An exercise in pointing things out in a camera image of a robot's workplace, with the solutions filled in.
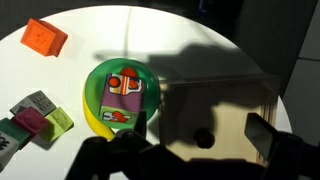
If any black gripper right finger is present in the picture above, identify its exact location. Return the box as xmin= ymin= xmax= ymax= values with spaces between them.
xmin=244 ymin=113 xmax=280 ymax=163

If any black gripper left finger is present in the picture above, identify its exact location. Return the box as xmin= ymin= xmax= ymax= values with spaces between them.
xmin=134 ymin=111 xmax=147 ymax=137

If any colourful picture block with house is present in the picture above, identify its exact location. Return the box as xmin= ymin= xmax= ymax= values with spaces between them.
xmin=99 ymin=73 xmax=144 ymax=124

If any green plastic bowl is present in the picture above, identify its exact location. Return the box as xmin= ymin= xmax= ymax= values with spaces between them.
xmin=84 ymin=58 xmax=160 ymax=129

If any wooden tray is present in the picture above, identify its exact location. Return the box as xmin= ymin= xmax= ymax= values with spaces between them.
xmin=159 ymin=74 xmax=279 ymax=165

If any lime green cube block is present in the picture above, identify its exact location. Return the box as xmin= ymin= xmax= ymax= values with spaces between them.
xmin=40 ymin=107 xmax=74 ymax=142

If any grey dotted cube block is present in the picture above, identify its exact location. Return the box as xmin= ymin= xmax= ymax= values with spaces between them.
xmin=10 ymin=90 xmax=56 ymax=116

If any magenta cube block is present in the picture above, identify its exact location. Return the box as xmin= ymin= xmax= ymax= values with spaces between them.
xmin=12 ymin=107 xmax=48 ymax=136

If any orange cube block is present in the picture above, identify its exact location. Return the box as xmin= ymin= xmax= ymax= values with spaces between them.
xmin=20 ymin=18 xmax=68 ymax=57

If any white zebra picture block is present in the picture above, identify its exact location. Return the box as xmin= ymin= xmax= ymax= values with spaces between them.
xmin=0 ymin=132 xmax=19 ymax=173

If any yellow plastic banana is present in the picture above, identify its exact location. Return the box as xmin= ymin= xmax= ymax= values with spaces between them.
xmin=82 ymin=95 xmax=114 ymax=140

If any small orange ball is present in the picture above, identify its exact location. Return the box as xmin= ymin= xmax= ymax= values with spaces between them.
xmin=120 ymin=67 xmax=138 ymax=78

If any small dark ball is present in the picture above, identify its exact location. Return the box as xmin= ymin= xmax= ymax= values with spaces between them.
xmin=194 ymin=128 xmax=215 ymax=149

